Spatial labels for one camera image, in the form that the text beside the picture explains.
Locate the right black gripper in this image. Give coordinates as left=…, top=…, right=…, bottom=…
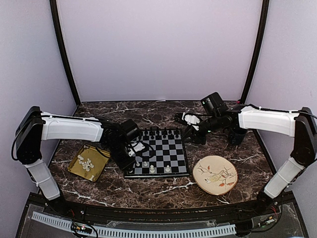
left=181, top=114, right=222, bottom=145

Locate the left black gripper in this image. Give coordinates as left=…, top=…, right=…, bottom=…
left=106, top=141, right=137, bottom=172

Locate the gold square tray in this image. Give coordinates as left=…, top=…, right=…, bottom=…
left=67, top=144, right=110, bottom=182

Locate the black grey chessboard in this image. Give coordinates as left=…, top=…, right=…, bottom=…
left=124, top=127, right=190, bottom=179

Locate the white chess king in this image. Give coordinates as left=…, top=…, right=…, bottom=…
left=149, top=165, right=155, bottom=174

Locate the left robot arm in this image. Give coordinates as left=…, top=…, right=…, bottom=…
left=11, top=106, right=145, bottom=216

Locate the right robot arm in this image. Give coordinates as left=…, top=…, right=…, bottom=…
left=180, top=92, right=317, bottom=215

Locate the dark blue mug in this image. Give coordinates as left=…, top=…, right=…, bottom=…
left=228, top=128, right=247, bottom=146

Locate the cream plate with bird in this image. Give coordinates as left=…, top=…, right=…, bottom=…
left=192, top=156, right=238, bottom=196

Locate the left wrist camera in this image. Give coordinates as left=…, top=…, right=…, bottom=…
left=128, top=142, right=145, bottom=157

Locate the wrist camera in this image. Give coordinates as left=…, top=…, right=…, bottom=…
left=128, top=142, right=145, bottom=157
left=174, top=113, right=201, bottom=131

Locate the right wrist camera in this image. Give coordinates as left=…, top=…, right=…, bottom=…
left=174, top=113, right=201, bottom=131

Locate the white slotted cable duct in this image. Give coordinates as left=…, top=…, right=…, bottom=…
left=31, top=212, right=236, bottom=238

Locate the right black frame post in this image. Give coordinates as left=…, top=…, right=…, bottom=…
left=240, top=0, right=269, bottom=103

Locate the black frame post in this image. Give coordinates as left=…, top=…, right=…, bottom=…
left=49, top=0, right=81, bottom=106
left=240, top=0, right=269, bottom=103

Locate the left black frame post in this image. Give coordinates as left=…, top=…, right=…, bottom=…
left=49, top=0, right=81, bottom=106

